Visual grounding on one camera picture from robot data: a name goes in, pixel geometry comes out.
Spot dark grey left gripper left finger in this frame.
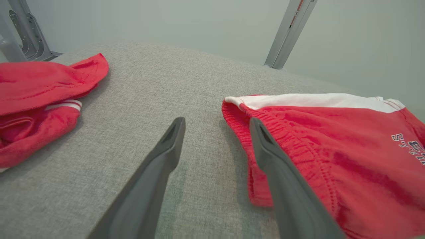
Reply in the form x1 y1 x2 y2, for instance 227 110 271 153
87 117 186 239

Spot red shorts with white stripe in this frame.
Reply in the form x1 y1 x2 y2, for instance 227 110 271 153
221 93 425 239

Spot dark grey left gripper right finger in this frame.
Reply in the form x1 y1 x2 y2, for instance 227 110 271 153
249 118 346 239

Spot grey metal frame bracket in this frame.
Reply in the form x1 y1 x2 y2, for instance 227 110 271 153
0 0 63 62

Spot red and white jersey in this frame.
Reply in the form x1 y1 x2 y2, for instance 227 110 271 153
0 53 110 173

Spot aluminium frame post, orange clip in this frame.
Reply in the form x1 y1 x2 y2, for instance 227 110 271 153
264 0 318 70

